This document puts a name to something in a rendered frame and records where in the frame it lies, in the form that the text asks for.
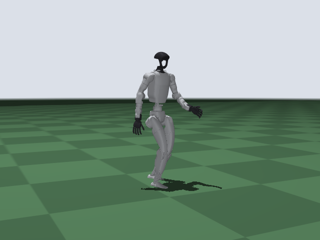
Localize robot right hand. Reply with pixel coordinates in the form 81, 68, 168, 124
132, 114, 145, 135

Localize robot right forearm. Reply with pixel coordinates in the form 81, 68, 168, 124
135, 92, 143, 118

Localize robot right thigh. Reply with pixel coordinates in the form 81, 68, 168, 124
145, 115, 168, 158

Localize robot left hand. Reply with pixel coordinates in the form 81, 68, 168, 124
187, 104, 203, 118

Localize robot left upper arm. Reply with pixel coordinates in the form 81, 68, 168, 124
169, 73, 181, 100

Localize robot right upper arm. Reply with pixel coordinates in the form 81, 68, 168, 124
136, 72, 155, 100

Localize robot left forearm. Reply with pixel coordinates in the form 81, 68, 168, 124
177, 94, 190, 111

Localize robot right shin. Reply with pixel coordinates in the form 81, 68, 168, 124
153, 149, 168, 184

